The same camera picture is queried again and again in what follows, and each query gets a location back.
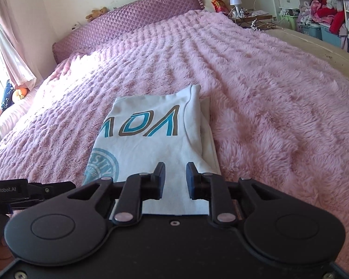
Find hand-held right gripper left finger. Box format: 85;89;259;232
65;162;167;226

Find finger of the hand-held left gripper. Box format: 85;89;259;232
27;181;77;210

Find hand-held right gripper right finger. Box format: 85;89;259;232
185;162;280;226

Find white printed t-shirt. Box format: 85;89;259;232
82;84;221;216

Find person's left hand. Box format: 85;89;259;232
0;242;17;269

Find white bedding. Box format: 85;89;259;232
0;89;44;155

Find dark blue pillow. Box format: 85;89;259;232
0;80;17;111

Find orange plush toy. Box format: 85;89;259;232
12;87;28;100

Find pink fluffy blanket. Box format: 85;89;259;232
0;9;349;271

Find pink curtain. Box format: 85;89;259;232
0;0;37;89

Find purple quilted headboard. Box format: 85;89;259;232
52;0;206;64

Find dried flower branches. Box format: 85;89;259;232
235;17;280;31

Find red snack bag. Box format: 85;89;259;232
212;0;230;14

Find brown teddy bear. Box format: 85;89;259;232
86;7;109;23

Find white table lamp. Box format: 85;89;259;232
229;0;245;17

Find blue storage bin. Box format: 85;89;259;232
320;25;349;49
299;23;323;40

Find beige bed frame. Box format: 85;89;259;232
275;27;349;91

